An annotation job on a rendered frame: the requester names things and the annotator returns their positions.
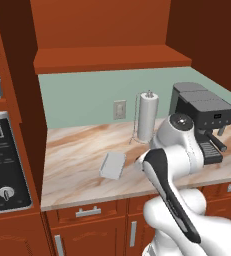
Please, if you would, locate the silver oven knob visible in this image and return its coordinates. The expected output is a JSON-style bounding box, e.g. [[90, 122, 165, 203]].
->
[[0, 186, 16, 202]]

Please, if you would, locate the wide brown drawer front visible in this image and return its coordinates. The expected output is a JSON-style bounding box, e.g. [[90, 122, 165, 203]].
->
[[46, 199, 128, 230]]

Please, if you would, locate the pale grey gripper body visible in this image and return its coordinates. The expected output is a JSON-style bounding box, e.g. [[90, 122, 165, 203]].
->
[[99, 151, 127, 181]]

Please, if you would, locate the silver cupboard door handle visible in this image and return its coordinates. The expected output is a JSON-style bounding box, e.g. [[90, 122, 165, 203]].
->
[[129, 220, 138, 248], [53, 234, 66, 256]]

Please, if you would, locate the white paper towel roll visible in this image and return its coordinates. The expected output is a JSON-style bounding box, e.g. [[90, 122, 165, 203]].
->
[[136, 92, 160, 144]]

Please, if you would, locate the open brown wall cabinet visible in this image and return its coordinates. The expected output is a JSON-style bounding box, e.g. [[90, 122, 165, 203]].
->
[[29, 0, 193, 75]]

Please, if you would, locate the brown cupboard door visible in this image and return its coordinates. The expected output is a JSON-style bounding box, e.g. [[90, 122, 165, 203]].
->
[[49, 225, 128, 256], [205, 197, 231, 225], [125, 213, 156, 256]]

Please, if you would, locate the dark grey coffee machine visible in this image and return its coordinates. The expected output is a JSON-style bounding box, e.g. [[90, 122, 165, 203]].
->
[[168, 81, 231, 166]]

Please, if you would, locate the tall brown oven cabinet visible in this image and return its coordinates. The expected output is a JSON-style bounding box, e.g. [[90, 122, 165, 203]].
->
[[0, 0, 52, 256]]

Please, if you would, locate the wire paper towel holder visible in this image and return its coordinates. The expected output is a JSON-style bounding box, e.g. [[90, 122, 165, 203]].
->
[[129, 89, 156, 145]]

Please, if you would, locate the brown wall cabinet door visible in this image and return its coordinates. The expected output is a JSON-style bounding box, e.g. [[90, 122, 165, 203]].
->
[[165, 0, 231, 100]]

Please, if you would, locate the grey wall outlet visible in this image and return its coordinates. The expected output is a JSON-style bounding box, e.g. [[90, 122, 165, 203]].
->
[[112, 99, 128, 121]]

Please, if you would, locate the black oven control panel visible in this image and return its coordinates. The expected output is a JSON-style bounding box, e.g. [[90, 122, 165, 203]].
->
[[0, 111, 34, 216]]

